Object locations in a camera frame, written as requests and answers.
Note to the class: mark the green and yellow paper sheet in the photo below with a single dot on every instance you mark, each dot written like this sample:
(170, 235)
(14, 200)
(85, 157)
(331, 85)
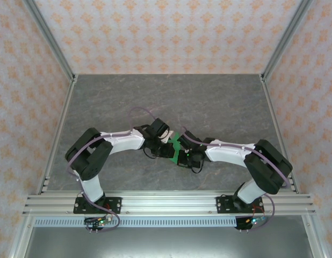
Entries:
(176, 146)

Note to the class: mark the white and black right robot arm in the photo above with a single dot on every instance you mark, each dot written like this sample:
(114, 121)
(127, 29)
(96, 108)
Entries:
(227, 156)

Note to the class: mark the aluminium mounting beam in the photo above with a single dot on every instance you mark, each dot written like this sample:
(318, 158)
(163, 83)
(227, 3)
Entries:
(168, 204)

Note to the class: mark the grey metal lower panel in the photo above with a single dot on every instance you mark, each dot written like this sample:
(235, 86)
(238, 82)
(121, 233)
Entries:
(166, 243)

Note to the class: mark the right controller board with LEDs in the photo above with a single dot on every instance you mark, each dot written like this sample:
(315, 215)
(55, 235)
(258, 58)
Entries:
(253, 221)

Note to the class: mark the controller board with leds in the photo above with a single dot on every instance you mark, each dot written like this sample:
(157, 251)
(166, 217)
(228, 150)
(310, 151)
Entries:
(253, 221)
(101, 221)

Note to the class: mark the left controller board with LEDs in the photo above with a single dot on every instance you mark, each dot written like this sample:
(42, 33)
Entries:
(101, 221)

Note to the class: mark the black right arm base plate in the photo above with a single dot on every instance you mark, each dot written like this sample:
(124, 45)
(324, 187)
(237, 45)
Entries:
(222, 205)

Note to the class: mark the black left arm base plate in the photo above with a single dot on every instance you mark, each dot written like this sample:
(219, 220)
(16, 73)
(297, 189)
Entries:
(115, 204)

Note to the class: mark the aluminium table side rail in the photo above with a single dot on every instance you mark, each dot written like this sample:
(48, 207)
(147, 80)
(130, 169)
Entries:
(57, 134)
(278, 131)

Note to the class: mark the aluminium frame post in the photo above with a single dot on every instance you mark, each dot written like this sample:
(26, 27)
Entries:
(285, 37)
(51, 40)

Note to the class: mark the aluminium lower frame leg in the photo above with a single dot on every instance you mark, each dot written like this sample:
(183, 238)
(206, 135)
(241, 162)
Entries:
(313, 239)
(21, 239)

